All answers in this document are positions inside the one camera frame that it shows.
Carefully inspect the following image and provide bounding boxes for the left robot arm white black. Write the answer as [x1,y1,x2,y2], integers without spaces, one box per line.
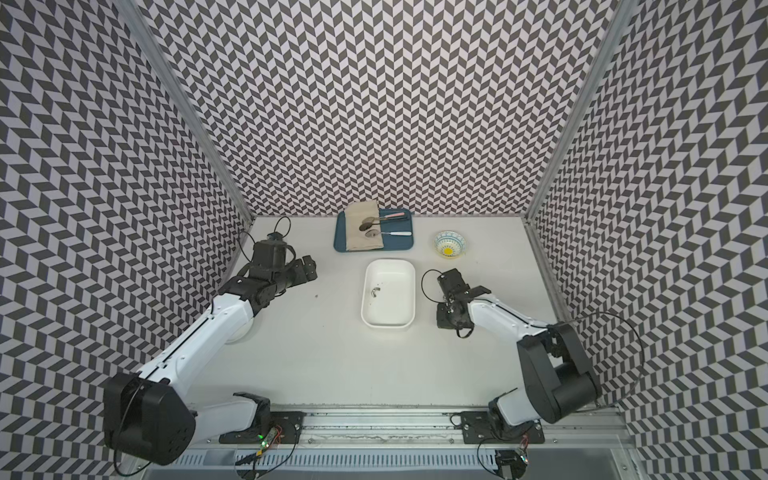
[103,233,317,465]

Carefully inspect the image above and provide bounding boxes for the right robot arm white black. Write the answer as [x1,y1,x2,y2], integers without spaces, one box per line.
[436,269,602,438]

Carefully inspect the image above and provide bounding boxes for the white storage box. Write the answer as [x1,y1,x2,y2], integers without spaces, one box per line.
[361,259,416,330]

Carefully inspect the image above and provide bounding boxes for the patterned small bowl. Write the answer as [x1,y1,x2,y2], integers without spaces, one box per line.
[434,230,467,259]

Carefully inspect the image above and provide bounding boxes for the blue tray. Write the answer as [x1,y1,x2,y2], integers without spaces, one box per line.
[333,208,414,253]

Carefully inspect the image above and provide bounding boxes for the beige folded cloth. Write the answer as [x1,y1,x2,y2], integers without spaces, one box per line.
[344,200,385,252]

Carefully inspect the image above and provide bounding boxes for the metal spoon dark bowl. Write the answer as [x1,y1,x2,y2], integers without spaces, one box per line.
[359,219,383,232]

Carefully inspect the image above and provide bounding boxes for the metal spoon white handle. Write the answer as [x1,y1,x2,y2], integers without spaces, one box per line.
[365,229,413,238]

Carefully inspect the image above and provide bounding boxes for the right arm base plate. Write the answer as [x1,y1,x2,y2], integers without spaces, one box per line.
[458,411,545,445]

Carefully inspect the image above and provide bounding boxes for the aluminium front rail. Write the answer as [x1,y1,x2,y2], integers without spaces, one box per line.
[128,404,637,451]

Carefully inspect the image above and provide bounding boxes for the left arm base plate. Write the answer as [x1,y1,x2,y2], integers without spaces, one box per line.
[218,411,305,445]

